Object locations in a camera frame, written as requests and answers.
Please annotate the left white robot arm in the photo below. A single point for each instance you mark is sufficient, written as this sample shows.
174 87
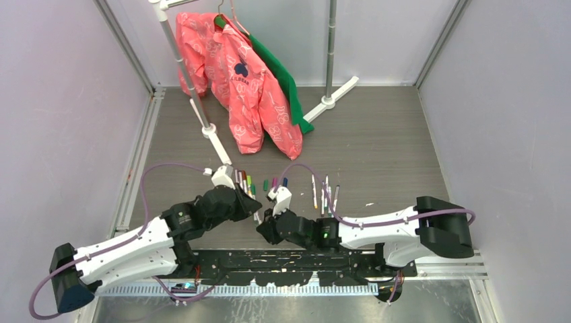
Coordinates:
161 248

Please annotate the green garment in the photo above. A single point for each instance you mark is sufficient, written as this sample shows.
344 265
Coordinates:
285 84

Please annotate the white ribbed cable duct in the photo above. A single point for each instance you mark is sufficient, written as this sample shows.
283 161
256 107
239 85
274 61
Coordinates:
150 289

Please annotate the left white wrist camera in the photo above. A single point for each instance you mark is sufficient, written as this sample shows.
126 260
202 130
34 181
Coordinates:
222 176

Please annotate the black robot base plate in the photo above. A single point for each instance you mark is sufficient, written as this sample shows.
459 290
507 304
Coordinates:
284 267

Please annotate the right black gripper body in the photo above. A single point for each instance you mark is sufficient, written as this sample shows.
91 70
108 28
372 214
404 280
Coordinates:
308 244

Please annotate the pink patterned jacket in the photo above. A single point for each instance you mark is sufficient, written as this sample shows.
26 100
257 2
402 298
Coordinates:
218 57

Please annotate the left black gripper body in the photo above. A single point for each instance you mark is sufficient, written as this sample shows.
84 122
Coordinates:
234 213

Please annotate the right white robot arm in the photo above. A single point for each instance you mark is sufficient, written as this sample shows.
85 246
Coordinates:
431 226

